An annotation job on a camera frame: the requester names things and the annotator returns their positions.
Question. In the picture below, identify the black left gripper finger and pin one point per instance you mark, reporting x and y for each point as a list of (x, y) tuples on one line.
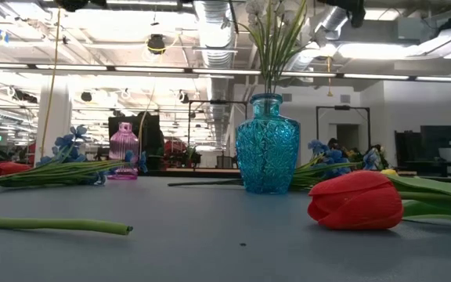
[(78, 4)]

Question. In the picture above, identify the person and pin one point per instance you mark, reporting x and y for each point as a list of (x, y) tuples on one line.
[(333, 143)]

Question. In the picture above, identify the red artificial tulip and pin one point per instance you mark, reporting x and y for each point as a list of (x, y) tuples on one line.
[(8, 168), (354, 201)]

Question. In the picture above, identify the silver smooth ventilation duct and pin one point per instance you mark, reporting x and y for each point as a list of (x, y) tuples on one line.
[(339, 19)]

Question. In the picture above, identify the black metal frame stand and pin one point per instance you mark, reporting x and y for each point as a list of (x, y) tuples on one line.
[(343, 107)]

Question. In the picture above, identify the blue cut-glass vase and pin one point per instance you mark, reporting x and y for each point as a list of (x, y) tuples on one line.
[(268, 156)]

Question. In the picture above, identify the silver ribbed ventilation duct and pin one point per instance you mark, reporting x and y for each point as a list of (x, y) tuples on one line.
[(214, 31)]

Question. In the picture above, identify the blue artificial flower bunch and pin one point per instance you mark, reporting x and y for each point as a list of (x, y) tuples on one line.
[(333, 156), (53, 172)]

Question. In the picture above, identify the pink ribbed glass vase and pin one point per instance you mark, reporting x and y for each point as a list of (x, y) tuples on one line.
[(123, 143)]

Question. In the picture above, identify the long ceiling light strip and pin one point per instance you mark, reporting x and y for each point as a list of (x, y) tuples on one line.
[(225, 71)]

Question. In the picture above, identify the white square pillar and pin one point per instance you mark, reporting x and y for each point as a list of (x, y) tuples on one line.
[(59, 129)]

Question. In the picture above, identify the red background flowers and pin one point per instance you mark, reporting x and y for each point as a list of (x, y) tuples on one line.
[(175, 152)]

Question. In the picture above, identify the black dome ceiling camera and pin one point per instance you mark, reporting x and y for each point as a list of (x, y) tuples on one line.
[(156, 43)]

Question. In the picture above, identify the black desk with monitors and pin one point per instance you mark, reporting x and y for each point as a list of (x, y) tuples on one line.
[(437, 141)]

